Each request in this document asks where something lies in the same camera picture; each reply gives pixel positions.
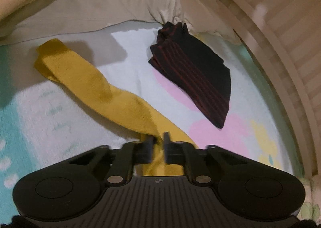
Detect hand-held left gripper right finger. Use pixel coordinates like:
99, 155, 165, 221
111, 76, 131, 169
163, 131, 252, 185

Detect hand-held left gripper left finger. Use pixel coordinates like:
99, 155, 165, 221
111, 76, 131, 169
67, 135, 154, 186

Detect yellow pants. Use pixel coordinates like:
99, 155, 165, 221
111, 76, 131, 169
34, 38, 198, 176

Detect black red-striped folded cloth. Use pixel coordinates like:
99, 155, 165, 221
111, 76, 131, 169
148, 21, 231, 129

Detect floral printed blanket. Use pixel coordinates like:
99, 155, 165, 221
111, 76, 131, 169
0, 20, 305, 218

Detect leaf-print white pillow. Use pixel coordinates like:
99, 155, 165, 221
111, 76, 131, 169
298, 177, 321, 227

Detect wooden bed frame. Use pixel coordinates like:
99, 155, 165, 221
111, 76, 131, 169
198, 0, 321, 177

